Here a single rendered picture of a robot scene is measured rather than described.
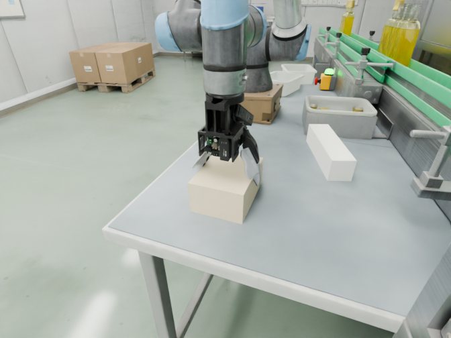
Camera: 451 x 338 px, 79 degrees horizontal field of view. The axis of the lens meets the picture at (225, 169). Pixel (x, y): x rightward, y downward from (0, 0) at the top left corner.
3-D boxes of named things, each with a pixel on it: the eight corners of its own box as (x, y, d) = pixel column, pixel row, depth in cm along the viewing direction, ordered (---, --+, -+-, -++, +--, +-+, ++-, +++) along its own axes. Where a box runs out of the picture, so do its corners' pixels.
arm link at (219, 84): (213, 62, 51) (254, 65, 49) (213, 86, 54) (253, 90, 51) (195, 70, 45) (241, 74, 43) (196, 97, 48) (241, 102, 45)
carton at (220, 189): (190, 211, 60) (187, 182, 56) (217, 174, 73) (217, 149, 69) (242, 224, 56) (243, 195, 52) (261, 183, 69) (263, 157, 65)
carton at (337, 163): (327, 180, 70) (331, 160, 67) (306, 141, 91) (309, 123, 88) (351, 181, 70) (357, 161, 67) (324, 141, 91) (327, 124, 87)
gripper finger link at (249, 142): (244, 169, 58) (223, 135, 55) (247, 165, 59) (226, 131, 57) (263, 161, 55) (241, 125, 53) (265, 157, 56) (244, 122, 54)
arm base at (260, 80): (229, 92, 108) (228, 66, 103) (242, 84, 120) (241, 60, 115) (266, 93, 102) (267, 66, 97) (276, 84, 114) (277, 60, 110)
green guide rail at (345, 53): (362, 82, 104) (368, 60, 100) (359, 82, 104) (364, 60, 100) (319, 36, 251) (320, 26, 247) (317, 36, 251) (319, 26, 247)
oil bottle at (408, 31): (403, 82, 105) (424, 19, 94) (387, 82, 106) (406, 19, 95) (398, 79, 109) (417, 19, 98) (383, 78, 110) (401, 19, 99)
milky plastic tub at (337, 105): (372, 138, 91) (380, 113, 87) (303, 133, 95) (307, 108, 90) (360, 120, 106) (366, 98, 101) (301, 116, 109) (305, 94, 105)
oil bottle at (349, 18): (348, 45, 199) (358, 0, 185) (340, 45, 200) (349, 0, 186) (347, 44, 204) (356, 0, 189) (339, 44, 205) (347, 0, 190)
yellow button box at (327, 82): (333, 91, 142) (336, 76, 138) (319, 90, 143) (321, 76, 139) (331, 87, 148) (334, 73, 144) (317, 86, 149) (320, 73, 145)
